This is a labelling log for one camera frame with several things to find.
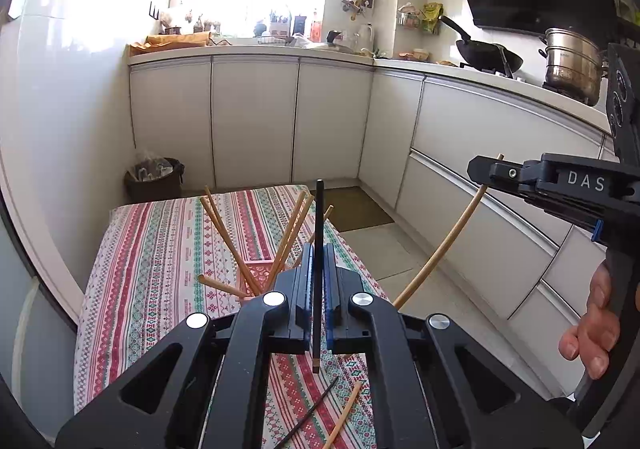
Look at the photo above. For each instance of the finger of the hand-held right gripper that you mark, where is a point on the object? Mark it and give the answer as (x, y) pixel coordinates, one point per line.
(495, 171)

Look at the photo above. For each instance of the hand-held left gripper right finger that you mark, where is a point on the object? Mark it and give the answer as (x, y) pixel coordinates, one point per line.
(330, 309)

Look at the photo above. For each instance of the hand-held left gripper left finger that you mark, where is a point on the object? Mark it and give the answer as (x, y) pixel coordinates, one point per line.
(303, 309)

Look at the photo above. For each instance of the pink perforated utensil holder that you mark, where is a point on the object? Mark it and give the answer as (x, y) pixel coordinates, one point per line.
(263, 275)

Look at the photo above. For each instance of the wooden chopstick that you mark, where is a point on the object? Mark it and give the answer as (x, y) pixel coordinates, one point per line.
(220, 286)
(226, 229)
(450, 239)
(327, 214)
(345, 411)
(217, 229)
(298, 229)
(289, 229)

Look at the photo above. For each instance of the black chopstick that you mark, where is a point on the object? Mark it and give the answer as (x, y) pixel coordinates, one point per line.
(312, 411)
(318, 229)

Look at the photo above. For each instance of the person's right hand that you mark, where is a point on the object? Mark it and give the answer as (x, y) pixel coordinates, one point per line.
(597, 329)

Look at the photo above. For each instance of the gas stove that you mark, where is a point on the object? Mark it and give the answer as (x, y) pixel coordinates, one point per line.
(500, 71)

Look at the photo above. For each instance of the brown floor mat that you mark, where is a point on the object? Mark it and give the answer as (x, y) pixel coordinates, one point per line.
(355, 209)

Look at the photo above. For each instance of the stainless steel pot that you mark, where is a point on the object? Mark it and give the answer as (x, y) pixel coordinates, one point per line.
(570, 64)

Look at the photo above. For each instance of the black wok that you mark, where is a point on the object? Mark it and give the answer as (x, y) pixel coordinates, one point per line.
(487, 54)

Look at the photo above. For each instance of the patterned woven tablecloth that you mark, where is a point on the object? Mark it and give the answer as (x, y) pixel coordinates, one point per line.
(150, 254)

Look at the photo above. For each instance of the yellow snack bag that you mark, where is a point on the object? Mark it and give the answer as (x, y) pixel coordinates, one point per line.
(433, 16)

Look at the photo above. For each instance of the white jug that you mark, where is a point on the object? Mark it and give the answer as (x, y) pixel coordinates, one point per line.
(366, 36)

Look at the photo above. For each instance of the dark trash bin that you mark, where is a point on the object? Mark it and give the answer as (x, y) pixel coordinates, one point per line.
(155, 188)

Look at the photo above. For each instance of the white base cabinets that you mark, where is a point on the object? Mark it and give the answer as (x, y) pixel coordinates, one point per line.
(250, 119)

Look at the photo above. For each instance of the red bottle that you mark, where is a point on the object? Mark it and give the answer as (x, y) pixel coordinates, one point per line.
(316, 26)

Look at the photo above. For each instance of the white countertop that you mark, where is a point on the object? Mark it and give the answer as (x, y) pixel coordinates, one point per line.
(250, 50)

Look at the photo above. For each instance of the orange cloth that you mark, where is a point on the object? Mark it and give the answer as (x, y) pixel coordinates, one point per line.
(170, 40)

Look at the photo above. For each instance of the white refrigerator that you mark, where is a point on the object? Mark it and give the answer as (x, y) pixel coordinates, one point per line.
(75, 79)

